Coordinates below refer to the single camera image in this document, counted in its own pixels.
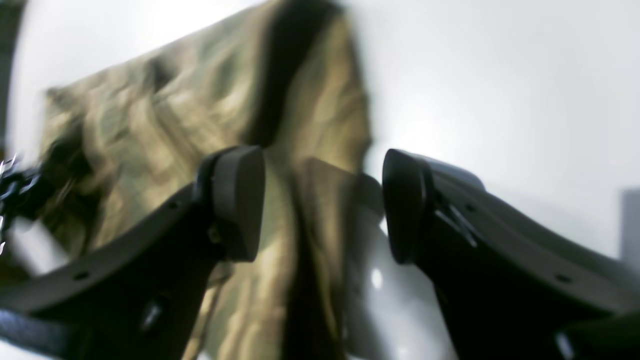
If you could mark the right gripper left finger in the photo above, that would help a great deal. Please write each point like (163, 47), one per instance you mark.
(138, 297)

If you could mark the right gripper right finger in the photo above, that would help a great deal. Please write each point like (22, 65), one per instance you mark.
(508, 288)

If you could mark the camouflage T-shirt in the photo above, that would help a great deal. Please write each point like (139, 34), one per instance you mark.
(283, 75)

